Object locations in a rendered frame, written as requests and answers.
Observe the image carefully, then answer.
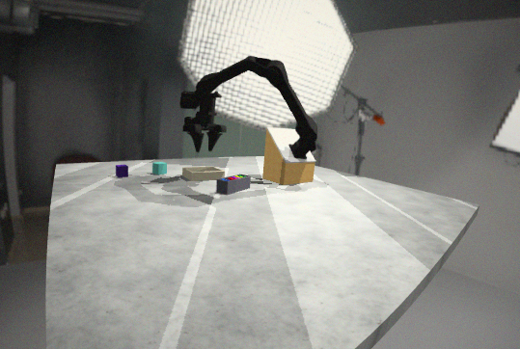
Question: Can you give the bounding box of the purple cube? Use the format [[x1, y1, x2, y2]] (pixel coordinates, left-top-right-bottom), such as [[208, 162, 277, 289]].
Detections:
[[116, 165, 128, 177]]

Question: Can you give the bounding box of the teal cube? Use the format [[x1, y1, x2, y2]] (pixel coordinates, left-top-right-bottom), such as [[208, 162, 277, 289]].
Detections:
[[152, 162, 167, 175]]

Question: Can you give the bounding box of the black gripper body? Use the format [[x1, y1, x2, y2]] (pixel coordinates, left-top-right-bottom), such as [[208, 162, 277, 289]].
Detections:
[[183, 109, 227, 134]]

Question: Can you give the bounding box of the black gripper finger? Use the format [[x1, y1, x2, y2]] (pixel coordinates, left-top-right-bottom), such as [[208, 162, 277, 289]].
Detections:
[[187, 132, 205, 152], [206, 132, 223, 151]]

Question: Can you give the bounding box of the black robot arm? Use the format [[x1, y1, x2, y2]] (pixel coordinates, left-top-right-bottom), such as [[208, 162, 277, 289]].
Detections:
[[180, 56, 317, 159]]

